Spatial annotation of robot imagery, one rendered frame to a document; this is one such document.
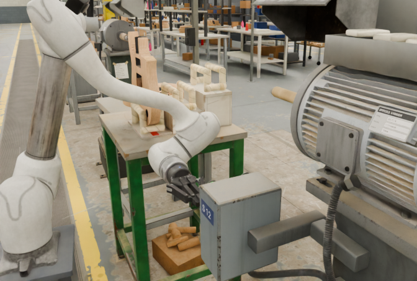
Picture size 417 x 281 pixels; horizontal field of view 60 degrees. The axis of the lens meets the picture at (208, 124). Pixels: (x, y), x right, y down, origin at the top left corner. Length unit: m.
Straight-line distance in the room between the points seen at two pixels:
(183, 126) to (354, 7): 0.65
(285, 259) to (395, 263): 1.68
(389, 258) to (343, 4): 0.54
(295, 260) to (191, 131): 1.39
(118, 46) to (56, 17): 2.09
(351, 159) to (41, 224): 0.98
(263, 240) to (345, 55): 0.41
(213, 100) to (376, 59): 1.08
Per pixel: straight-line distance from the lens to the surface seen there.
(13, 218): 1.29
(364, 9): 0.95
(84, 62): 1.16
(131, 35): 1.82
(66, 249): 1.42
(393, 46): 0.72
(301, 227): 0.86
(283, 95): 1.05
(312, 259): 2.46
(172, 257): 2.21
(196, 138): 1.26
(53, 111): 1.37
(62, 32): 1.14
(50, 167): 1.43
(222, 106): 1.74
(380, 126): 0.69
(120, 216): 2.28
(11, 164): 4.11
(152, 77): 1.57
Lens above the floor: 1.51
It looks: 19 degrees down
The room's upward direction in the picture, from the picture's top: 1 degrees counter-clockwise
